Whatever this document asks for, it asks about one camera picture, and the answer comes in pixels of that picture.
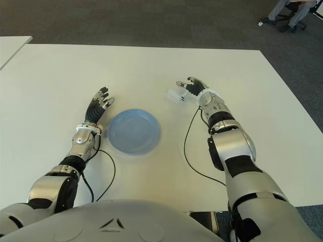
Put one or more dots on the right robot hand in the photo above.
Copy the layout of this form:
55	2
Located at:
195	87

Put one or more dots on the white side table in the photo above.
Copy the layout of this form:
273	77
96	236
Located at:
12	48

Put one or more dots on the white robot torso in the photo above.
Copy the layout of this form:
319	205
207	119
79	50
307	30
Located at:
113	221

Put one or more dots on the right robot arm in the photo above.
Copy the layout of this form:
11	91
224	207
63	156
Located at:
237	143

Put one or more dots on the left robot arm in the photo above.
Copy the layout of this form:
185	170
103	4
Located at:
50	186

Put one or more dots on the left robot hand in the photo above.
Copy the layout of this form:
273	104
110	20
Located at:
94	113

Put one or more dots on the black office chair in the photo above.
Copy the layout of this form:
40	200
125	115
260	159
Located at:
283	16

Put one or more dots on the seated person in grey trousers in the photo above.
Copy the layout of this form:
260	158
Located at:
277	10

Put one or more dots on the white charger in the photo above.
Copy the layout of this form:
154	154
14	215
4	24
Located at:
174	95

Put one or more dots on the blue plate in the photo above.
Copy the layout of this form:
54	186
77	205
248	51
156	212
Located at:
133	131

